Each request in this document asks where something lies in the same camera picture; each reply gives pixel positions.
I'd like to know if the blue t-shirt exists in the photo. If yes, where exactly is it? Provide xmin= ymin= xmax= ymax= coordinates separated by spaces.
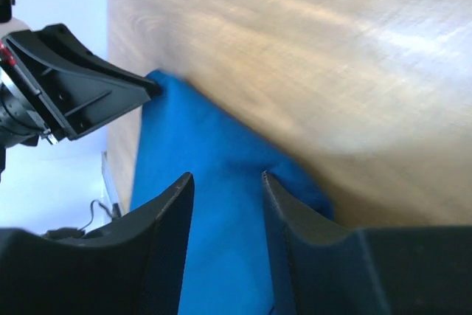
xmin=131 ymin=70 xmax=333 ymax=314

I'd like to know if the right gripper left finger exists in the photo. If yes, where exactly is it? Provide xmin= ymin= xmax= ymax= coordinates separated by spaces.
xmin=1 ymin=173 xmax=194 ymax=314

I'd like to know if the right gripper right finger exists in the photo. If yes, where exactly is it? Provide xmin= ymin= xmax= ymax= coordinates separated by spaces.
xmin=263 ymin=174 xmax=471 ymax=314

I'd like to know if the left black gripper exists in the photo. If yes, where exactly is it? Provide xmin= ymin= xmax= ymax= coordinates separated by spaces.
xmin=1 ymin=24 xmax=162 ymax=145

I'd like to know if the aluminium frame rail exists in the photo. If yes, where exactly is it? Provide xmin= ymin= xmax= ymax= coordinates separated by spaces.
xmin=101 ymin=152 xmax=122 ymax=219

